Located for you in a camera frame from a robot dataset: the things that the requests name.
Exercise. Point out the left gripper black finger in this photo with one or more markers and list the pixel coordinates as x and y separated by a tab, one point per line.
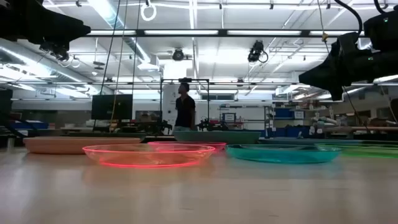
81	31

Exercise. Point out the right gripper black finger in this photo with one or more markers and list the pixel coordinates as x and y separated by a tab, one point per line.
315	79
325	66

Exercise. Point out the opaque dark blue plate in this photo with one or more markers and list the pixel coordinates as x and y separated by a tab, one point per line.
311	141

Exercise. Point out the transparent teal plastic plate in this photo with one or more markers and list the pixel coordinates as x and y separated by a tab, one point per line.
280	154

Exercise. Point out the opaque orange plastic plate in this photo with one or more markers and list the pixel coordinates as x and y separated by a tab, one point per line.
62	146

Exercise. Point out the transparent pink plastic plate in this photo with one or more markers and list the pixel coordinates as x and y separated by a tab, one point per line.
217	145

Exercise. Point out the transparent orange plastic plate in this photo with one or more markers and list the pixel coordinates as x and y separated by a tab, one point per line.
149	155

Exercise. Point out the black background robot arm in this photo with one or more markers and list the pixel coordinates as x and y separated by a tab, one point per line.
214	125
155	127

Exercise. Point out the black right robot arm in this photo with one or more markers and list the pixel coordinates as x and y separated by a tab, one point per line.
382	31

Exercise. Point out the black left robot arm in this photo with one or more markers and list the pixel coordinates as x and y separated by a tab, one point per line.
12	18

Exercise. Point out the white pipes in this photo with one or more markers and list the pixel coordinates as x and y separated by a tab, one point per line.
326	121

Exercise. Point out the blue storage bin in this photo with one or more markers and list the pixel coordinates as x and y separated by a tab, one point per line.
284	113
28	125
295	132

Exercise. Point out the overhead beam with light strips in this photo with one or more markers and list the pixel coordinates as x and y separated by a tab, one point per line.
140	32

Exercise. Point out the black monitor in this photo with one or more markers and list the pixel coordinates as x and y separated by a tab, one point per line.
112	107

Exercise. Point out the framed sign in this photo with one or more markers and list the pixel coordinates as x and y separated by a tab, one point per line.
229	117

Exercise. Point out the round black ceiling device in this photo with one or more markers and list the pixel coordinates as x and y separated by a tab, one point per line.
178	55

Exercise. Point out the opaque teal plastic plate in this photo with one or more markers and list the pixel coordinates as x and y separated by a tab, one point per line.
217	137

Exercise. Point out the white cabinet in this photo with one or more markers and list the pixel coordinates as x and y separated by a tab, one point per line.
169	105

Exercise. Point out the person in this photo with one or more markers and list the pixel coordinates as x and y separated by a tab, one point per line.
185	109

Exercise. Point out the large silver ceiling duct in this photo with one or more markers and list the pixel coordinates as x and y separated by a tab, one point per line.
31	62

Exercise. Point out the black overhead camera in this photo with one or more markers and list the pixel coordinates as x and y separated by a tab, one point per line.
255	51

